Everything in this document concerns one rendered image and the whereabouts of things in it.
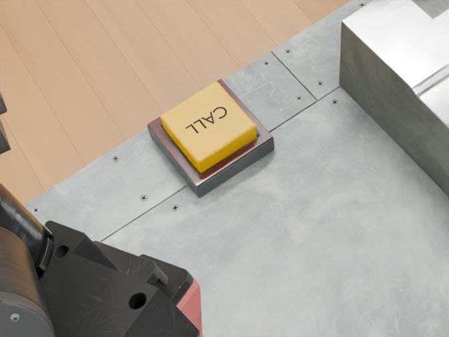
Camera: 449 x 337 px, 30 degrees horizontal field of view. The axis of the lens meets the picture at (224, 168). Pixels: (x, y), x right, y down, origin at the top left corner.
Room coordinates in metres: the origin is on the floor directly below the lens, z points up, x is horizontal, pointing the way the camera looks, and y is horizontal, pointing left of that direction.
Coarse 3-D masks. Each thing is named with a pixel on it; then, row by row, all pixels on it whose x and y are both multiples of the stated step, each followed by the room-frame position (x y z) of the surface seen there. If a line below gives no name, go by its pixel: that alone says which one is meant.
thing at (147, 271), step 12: (48, 240) 0.19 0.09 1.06; (48, 252) 0.18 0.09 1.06; (108, 252) 0.21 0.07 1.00; (120, 252) 0.21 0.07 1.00; (36, 264) 0.18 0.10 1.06; (48, 264) 0.18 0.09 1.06; (120, 264) 0.20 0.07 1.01; (132, 264) 0.19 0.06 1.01; (144, 264) 0.19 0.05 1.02; (132, 276) 0.18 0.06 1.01; (144, 276) 0.18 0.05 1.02; (156, 276) 0.18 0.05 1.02
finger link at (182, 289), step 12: (156, 264) 0.20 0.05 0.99; (168, 264) 0.20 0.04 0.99; (168, 276) 0.19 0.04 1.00; (180, 276) 0.19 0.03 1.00; (168, 288) 0.18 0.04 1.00; (180, 288) 0.18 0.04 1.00; (192, 288) 0.18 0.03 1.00; (180, 300) 0.17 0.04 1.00; (192, 300) 0.17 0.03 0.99; (192, 312) 0.17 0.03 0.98
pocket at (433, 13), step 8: (416, 0) 0.45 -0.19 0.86; (424, 0) 0.45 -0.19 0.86; (432, 0) 0.45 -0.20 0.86; (440, 0) 0.45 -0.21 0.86; (448, 0) 0.45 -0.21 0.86; (424, 8) 0.44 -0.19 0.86; (432, 8) 0.44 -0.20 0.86; (440, 8) 0.44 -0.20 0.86; (448, 8) 0.44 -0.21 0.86; (432, 16) 0.43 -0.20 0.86
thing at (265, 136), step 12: (156, 120) 0.41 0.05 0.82; (252, 120) 0.39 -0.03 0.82; (156, 132) 0.40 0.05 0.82; (264, 132) 0.38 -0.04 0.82; (168, 144) 0.39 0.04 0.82; (252, 144) 0.37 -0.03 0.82; (180, 156) 0.37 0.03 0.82; (240, 156) 0.36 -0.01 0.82; (192, 168) 0.36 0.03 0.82; (216, 168) 0.35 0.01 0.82; (192, 180) 0.35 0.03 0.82; (204, 180) 0.35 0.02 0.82
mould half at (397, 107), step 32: (384, 0) 0.44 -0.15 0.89; (352, 32) 0.41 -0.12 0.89; (384, 32) 0.41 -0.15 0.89; (416, 32) 0.40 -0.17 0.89; (448, 32) 0.40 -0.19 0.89; (352, 64) 0.41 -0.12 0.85; (384, 64) 0.38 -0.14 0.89; (416, 64) 0.37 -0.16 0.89; (448, 64) 0.37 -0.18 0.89; (352, 96) 0.41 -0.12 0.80; (384, 96) 0.37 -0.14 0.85; (416, 96) 0.34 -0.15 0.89; (448, 96) 0.34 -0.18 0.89; (384, 128) 0.37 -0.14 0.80; (416, 128) 0.34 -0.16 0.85; (448, 128) 0.31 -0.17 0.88; (416, 160) 0.33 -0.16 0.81; (448, 160) 0.31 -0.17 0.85; (448, 192) 0.30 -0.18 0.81
